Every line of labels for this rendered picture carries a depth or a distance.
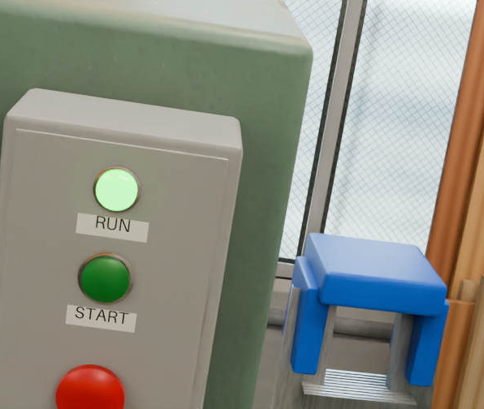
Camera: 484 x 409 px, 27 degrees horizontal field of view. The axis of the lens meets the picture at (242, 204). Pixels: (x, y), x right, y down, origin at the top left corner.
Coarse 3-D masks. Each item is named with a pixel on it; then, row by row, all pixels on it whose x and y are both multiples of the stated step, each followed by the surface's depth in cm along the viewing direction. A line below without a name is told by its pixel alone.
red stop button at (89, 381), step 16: (80, 368) 44; (96, 368) 44; (64, 384) 44; (80, 384) 44; (96, 384) 44; (112, 384) 44; (64, 400) 44; (80, 400) 44; (96, 400) 44; (112, 400) 44
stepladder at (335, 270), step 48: (336, 240) 137; (336, 288) 125; (384, 288) 126; (432, 288) 126; (288, 336) 132; (432, 336) 130; (288, 384) 133; (336, 384) 134; (384, 384) 136; (432, 384) 136
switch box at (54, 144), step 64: (64, 128) 42; (128, 128) 42; (192, 128) 44; (0, 192) 43; (64, 192) 42; (192, 192) 43; (0, 256) 43; (64, 256) 43; (128, 256) 43; (192, 256) 43; (0, 320) 44; (64, 320) 44; (192, 320) 44; (0, 384) 45; (128, 384) 45; (192, 384) 45
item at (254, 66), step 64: (0, 0) 46; (64, 0) 47; (128, 0) 51; (192, 0) 56; (256, 0) 62; (0, 64) 47; (64, 64) 47; (128, 64) 47; (192, 64) 47; (256, 64) 47; (0, 128) 48; (256, 128) 48; (256, 192) 49; (256, 256) 50; (256, 320) 51; (256, 384) 53
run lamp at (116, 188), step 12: (108, 168) 42; (120, 168) 42; (96, 180) 42; (108, 180) 42; (120, 180) 42; (132, 180) 42; (96, 192) 42; (108, 192) 42; (120, 192) 42; (132, 192) 42; (108, 204) 42; (120, 204) 42; (132, 204) 42
